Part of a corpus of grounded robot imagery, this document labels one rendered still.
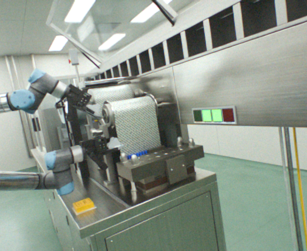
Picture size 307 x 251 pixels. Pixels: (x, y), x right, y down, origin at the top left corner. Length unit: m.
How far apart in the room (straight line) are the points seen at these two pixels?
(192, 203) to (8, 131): 5.87
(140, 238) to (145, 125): 0.54
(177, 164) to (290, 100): 0.53
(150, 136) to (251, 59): 0.63
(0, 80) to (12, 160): 1.93
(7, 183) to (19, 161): 5.67
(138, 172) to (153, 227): 0.23
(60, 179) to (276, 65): 0.91
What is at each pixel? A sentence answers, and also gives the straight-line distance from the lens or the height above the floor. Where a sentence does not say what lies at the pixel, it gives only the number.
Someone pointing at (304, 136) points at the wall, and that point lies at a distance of 3.57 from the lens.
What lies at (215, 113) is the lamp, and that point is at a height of 1.19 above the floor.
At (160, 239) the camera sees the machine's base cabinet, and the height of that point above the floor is 0.72.
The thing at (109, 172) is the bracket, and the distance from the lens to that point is 1.28.
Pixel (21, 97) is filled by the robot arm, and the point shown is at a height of 1.38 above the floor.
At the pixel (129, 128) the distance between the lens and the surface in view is 1.20.
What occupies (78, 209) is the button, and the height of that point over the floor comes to 0.92.
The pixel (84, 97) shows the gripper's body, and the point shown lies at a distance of 1.19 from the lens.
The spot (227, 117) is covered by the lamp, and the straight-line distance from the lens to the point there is 1.01.
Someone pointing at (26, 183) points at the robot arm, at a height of 1.04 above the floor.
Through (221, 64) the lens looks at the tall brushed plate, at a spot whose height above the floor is 1.38.
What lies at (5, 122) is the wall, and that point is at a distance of 6.65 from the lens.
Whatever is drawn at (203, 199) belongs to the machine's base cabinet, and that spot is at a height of 0.80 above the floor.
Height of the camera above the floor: 1.31
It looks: 7 degrees down
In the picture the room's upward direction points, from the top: 10 degrees counter-clockwise
